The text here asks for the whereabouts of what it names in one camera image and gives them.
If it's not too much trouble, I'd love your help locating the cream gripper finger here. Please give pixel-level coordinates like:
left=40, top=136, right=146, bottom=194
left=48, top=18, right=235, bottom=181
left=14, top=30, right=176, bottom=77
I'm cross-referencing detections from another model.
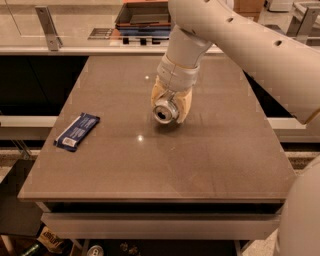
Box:
left=173, top=89, right=192, bottom=123
left=151, top=77, right=170, bottom=108

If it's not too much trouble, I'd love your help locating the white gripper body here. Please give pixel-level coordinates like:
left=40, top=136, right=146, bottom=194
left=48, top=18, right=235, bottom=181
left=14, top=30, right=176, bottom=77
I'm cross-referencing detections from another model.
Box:
left=157, top=55, right=200, bottom=91

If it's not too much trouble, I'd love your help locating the green white 7up can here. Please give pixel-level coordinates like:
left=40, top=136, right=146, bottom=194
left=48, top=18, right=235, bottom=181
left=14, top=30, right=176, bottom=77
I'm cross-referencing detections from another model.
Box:
left=153, top=97, right=179, bottom=124

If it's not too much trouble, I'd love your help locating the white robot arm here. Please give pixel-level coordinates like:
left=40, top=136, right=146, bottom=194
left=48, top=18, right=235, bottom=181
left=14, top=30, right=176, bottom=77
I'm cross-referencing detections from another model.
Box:
left=151, top=0, right=320, bottom=256

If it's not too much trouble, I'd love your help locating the silver can under table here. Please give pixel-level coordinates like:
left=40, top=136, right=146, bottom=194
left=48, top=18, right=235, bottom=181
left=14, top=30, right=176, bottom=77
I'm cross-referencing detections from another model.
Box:
left=87, top=245, right=104, bottom=256

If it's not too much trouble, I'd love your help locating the dark open tray box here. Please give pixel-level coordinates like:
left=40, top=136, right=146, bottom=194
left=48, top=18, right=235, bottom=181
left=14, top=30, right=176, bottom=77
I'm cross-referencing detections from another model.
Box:
left=115, top=0, right=171, bottom=28

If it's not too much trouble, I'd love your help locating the blue snack bar wrapper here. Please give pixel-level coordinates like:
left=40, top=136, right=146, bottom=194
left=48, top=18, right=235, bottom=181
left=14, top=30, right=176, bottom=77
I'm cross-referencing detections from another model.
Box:
left=53, top=113, right=100, bottom=152

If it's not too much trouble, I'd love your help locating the brown cardboard box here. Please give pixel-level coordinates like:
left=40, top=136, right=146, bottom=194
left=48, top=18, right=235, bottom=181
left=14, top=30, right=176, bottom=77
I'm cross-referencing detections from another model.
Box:
left=234, top=0, right=265, bottom=21

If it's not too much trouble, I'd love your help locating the white table drawer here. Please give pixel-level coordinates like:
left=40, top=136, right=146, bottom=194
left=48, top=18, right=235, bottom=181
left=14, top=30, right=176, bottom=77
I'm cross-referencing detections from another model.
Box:
left=42, top=213, right=280, bottom=240

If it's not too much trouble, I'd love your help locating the brown snack bag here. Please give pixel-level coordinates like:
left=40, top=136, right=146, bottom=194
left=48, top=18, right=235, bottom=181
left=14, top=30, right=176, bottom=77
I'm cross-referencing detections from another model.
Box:
left=37, top=226, right=64, bottom=254

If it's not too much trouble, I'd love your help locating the green glass bottle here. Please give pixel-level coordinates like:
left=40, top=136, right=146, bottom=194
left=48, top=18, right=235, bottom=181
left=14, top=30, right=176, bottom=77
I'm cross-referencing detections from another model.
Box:
left=19, top=243, right=43, bottom=256

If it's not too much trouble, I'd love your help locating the left metal glass bracket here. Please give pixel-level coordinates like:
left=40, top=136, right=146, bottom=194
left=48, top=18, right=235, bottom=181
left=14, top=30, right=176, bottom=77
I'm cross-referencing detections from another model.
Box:
left=35, top=6, right=63, bottom=51

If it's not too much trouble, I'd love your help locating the metal glass bracket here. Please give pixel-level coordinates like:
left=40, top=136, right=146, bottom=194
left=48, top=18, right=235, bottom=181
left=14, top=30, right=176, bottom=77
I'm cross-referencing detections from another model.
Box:
left=286, top=5, right=320, bottom=46
left=35, top=6, right=63, bottom=51

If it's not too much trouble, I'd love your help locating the right metal glass bracket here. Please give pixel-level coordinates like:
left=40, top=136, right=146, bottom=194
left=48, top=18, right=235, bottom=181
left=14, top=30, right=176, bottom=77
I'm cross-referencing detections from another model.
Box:
left=286, top=5, right=320, bottom=46

